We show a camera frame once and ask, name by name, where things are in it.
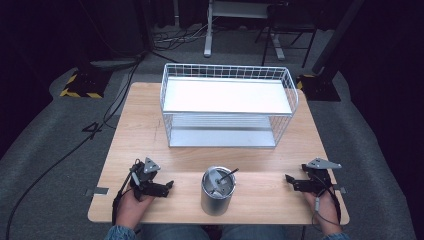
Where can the black straw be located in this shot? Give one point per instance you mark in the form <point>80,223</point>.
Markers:
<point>230,174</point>

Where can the grey tape strip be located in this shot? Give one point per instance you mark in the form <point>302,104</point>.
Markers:
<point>100,191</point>
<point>341,190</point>

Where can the white desk frame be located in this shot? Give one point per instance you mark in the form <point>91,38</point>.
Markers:
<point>208,36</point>

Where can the black slanted stand post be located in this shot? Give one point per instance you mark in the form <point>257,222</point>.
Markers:
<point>336,36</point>

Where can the black yellow striped stand base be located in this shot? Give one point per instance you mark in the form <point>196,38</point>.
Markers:
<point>318,88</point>
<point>85,86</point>

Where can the person's legs in jeans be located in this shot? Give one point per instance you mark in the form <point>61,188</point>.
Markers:
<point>180,232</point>

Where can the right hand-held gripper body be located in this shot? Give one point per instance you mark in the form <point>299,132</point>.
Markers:
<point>318,175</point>

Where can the silver metal cup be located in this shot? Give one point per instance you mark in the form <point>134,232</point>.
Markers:
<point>216,200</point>

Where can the black chair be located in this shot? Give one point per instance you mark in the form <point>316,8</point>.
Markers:
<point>290,20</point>

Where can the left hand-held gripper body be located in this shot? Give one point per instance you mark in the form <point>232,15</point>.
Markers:
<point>146,173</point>

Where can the person's left hand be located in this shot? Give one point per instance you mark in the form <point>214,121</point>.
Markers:
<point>131,208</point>

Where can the person's right hand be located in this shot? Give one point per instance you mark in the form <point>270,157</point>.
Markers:
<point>325,208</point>

